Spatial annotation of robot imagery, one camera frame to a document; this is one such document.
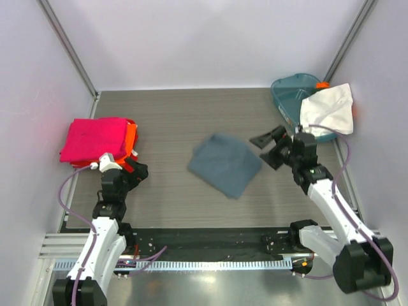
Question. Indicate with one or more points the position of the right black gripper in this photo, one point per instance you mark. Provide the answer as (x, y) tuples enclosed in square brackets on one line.
[(281, 147)]

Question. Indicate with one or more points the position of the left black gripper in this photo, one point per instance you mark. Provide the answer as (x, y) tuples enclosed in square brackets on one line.
[(138, 174)]

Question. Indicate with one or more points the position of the grey blue t shirt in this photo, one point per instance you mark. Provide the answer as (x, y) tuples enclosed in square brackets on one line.
[(225, 163)]

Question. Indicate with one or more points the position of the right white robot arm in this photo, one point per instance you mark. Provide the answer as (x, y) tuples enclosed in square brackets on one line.
[(360, 260)]

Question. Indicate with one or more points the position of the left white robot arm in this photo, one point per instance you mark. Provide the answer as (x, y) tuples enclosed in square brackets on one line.
[(88, 281)]

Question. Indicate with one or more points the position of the folded red t shirt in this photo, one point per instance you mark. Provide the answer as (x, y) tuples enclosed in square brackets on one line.
[(89, 139)]

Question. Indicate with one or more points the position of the folded orange t shirt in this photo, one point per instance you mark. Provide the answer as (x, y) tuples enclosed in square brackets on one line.
[(130, 142)]

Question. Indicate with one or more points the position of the folded pink t shirt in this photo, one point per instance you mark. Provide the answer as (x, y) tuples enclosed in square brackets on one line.
[(88, 139)]

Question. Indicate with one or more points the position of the teal plastic bin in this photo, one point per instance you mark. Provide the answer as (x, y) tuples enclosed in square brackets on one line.
[(288, 94)]

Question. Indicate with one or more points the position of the white t shirt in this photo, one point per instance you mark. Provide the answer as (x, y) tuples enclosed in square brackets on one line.
[(331, 108)]

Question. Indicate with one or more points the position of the orange clamp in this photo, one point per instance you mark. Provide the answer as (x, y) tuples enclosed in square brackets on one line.
[(322, 85)]

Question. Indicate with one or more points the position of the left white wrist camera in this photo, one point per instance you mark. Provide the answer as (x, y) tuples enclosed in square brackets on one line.
[(106, 162)]

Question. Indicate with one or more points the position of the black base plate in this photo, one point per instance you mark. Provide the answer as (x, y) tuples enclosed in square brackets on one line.
[(217, 244)]

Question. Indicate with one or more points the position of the slotted cable duct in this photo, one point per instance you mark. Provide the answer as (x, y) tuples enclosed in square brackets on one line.
[(65, 265)]

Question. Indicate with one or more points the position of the right aluminium frame post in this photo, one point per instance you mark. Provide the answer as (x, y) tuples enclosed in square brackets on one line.
[(352, 34)]

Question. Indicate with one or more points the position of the aluminium frame post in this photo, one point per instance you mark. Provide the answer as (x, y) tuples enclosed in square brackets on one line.
[(352, 34), (67, 46)]

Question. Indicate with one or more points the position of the left aluminium frame post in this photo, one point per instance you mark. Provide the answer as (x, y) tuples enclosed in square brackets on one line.
[(67, 46)]

